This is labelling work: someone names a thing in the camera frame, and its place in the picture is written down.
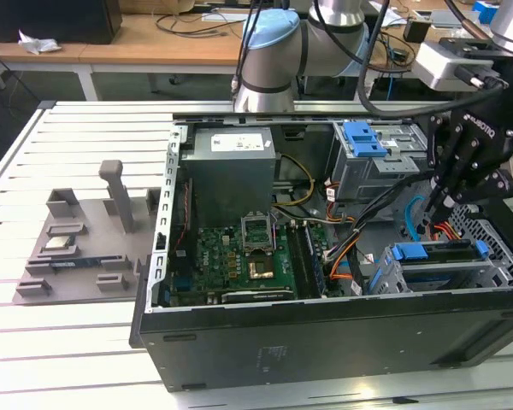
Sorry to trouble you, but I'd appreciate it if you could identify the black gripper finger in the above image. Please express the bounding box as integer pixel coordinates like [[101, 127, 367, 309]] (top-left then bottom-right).
[[438, 169, 513, 220], [424, 112, 452, 220]]

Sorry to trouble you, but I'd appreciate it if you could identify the orange and red wire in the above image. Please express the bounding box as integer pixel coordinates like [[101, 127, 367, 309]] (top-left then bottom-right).
[[427, 219, 465, 242]]

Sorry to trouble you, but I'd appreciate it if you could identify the light blue wire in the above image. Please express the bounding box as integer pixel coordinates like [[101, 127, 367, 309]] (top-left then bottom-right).
[[403, 194, 429, 243]]

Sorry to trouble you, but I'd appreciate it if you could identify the grey disk bay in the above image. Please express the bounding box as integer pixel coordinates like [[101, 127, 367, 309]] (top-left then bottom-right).
[[365, 241, 513, 296]]

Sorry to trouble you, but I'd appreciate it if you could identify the blue drive latch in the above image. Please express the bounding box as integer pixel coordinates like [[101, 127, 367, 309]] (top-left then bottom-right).
[[343, 121, 389, 158]]

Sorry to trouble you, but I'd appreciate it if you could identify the silver drive cage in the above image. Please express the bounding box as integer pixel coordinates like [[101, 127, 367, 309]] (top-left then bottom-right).
[[328, 121, 433, 206]]

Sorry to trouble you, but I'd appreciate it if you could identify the wooden desk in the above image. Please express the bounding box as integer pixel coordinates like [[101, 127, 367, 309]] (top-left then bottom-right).
[[0, 12, 245, 102], [358, 0, 497, 83]]

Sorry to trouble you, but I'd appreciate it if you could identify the small black device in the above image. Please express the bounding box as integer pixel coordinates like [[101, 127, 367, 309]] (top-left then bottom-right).
[[403, 19, 433, 44]]

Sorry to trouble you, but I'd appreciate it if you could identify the flat grey box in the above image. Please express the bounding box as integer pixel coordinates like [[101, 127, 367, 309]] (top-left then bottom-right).
[[431, 9, 468, 27]]

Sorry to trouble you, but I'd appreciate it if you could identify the blue cardboard box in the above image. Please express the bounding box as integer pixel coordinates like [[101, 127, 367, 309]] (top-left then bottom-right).
[[472, 0, 502, 23]]

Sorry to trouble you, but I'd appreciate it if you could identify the black RAM slot bank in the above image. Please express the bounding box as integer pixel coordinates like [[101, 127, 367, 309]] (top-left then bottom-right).
[[286, 224, 327, 300]]

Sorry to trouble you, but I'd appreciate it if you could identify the metal socket cover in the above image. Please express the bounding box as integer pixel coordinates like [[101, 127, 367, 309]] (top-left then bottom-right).
[[240, 211, 275, 255]]

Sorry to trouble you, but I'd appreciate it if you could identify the grey power supply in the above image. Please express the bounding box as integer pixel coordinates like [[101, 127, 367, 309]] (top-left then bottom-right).
[[180, 126, 281, 227]]

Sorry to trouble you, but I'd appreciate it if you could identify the CPU socket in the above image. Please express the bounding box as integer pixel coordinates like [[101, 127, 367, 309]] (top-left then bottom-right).
[[244, 255, 281, 283]]

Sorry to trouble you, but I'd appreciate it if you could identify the black open PC case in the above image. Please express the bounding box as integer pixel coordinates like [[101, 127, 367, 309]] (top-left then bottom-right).
[[128, 111, 513, 393]]

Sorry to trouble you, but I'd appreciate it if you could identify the black graphics card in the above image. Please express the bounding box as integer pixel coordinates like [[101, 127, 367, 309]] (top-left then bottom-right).
[[220, 289, 296, 305]]

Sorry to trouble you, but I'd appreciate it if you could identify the green motherboard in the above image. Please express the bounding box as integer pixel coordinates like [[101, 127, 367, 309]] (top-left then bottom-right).
[[168, 204, 330, 307]]

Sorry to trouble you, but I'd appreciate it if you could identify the grey parts rack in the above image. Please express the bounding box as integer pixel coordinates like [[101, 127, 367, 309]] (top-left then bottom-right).
[[15, 160, 162, 308]]

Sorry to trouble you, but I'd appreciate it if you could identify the RAM stick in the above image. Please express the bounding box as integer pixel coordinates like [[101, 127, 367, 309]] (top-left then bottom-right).
[[50, 255, 126, 271]]

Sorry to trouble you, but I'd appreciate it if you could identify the large black box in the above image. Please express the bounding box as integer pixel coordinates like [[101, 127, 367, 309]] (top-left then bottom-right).
[[0, 0, 123, 45]]

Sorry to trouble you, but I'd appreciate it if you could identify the crumpled white paper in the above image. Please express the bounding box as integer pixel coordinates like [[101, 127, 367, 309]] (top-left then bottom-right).
[[17, 29, 63, 56]]

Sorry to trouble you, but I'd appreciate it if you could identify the black cable bundle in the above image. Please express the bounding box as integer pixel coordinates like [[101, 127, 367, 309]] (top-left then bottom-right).
[[324, 168, 437, 266]]

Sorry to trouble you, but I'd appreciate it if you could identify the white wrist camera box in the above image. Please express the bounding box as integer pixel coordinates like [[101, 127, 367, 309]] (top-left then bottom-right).
[[411, 40, 510, 91]]

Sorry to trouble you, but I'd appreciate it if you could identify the black camera cable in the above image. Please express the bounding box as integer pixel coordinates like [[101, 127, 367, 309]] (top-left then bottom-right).
[[355, 0, 510, 119]]

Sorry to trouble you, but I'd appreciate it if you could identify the yellow wire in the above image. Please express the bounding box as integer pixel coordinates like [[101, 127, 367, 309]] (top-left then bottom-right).
[[275, 153, 316, 207]]

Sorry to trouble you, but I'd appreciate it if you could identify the orange looped wire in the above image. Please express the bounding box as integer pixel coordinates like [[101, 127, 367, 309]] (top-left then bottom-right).
[[328, 245, 358, 281]]

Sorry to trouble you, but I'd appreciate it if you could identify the thin red wire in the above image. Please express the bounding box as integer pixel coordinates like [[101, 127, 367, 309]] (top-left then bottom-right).
[[174, 178, 196, 254]]

